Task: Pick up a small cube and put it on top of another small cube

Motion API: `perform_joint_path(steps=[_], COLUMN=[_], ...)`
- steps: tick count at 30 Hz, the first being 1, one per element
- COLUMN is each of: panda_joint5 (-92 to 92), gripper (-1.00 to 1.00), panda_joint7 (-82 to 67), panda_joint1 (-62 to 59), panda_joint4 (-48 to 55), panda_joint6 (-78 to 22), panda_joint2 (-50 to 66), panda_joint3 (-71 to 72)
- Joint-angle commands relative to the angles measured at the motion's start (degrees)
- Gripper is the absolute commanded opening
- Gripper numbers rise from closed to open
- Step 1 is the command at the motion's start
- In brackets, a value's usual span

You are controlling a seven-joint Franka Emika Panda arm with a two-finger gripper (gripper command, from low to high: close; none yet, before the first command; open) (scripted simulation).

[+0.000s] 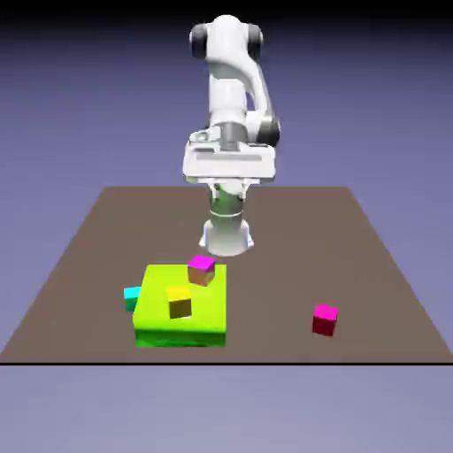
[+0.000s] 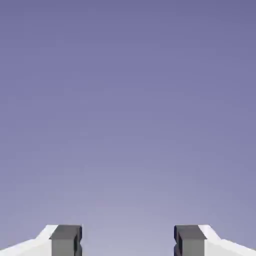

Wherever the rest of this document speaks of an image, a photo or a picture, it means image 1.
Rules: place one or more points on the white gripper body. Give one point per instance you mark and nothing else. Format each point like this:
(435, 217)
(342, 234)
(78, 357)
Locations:
(229, 163)

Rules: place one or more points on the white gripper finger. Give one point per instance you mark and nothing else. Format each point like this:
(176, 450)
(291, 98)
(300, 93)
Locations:
(214, 189)
(245, 190)

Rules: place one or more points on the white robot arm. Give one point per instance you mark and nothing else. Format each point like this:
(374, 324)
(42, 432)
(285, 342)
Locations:
(226, 70)

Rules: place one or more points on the small magenta cube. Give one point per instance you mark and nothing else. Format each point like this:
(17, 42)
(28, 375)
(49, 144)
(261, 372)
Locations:
(201, 270)

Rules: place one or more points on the small yellow cube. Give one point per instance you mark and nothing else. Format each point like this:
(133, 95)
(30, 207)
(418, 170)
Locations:
(179, 302)

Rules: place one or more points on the small cyan cube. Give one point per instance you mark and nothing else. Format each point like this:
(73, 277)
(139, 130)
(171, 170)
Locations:
(131, 297)

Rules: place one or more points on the small pink cube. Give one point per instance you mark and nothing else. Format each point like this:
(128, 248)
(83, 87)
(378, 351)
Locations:
(325, 319)

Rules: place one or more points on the large green box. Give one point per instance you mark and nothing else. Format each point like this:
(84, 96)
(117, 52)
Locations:
(180, 308)

